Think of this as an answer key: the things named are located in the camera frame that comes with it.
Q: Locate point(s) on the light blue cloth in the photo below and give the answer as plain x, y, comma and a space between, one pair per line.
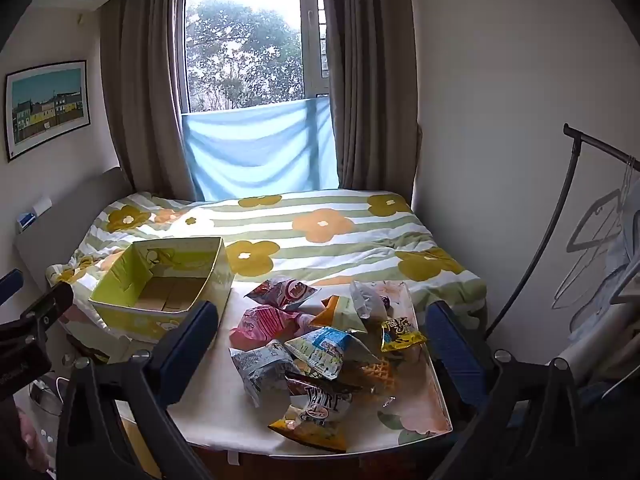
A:
255, 150

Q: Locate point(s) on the orange snack packet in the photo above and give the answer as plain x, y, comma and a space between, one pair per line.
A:
324, 314

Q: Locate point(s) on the framed landscape picture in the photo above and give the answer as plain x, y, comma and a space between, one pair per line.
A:
47, 105

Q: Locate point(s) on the black clothes rack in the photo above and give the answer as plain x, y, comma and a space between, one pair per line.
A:
542, 240

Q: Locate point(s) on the person's left hand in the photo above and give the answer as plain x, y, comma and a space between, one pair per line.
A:
31, 440

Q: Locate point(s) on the pale green snack packet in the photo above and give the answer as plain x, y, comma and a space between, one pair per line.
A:
350, 316

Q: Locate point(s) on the yellow-green cardboard box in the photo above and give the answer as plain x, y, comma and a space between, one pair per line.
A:
165, 285

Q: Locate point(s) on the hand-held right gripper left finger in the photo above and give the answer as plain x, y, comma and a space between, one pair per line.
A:
187, 347

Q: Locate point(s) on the small white blue box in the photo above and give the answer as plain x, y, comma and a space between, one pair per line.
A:
32, 216

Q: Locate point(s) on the brown curtain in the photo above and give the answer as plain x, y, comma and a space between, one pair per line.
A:
142, 90
372, 80

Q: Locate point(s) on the pink striped snack packet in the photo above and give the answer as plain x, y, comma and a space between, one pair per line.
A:
270, 327

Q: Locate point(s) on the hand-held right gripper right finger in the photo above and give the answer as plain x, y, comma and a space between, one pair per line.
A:
450, 347

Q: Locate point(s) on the grey bed headboard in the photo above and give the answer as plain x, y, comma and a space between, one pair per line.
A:
75, 210

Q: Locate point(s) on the pile of assorted snacks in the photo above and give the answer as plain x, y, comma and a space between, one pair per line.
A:
310, 365

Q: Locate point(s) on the floral striped blanket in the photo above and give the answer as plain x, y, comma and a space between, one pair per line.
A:
325, 230

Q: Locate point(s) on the window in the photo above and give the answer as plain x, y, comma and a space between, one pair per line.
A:
240, 35

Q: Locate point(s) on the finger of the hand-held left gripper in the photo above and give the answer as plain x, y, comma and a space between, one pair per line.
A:
10, 286
47, 305

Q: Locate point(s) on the light blue garment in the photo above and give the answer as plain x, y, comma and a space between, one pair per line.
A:
617, 272

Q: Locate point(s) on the yellow black snack packet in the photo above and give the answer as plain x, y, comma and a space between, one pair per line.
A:
400, 334

